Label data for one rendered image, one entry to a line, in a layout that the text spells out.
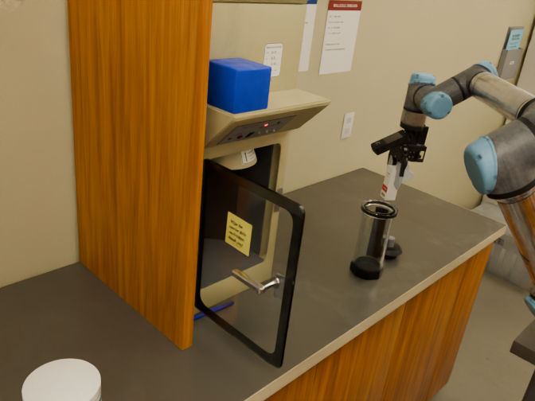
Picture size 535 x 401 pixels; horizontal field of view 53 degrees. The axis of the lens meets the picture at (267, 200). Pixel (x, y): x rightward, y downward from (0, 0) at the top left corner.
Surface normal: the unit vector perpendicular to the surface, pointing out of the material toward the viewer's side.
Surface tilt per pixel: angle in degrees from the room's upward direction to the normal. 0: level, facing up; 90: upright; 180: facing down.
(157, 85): 90
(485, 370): 0
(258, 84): 90
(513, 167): 83
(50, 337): 0
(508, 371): 0
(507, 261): 95
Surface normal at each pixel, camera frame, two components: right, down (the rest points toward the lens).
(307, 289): 0.11, -0.90
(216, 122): -0.70, 0.23
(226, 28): 0.71, 0.37
